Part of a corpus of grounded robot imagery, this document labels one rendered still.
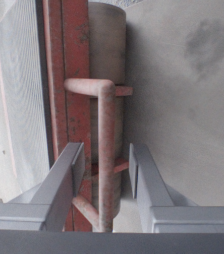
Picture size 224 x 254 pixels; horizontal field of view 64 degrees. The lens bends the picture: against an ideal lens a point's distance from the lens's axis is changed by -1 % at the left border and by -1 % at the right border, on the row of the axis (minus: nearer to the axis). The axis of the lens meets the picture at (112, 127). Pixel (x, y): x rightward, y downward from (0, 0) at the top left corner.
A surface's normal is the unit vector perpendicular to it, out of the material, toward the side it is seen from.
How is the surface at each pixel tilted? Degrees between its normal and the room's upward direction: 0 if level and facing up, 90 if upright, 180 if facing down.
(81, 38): 90
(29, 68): 0
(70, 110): 90
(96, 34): 59
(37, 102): 0
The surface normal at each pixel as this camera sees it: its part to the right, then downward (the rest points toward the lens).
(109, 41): 0.52, 0.24
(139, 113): -0.77, 0.16
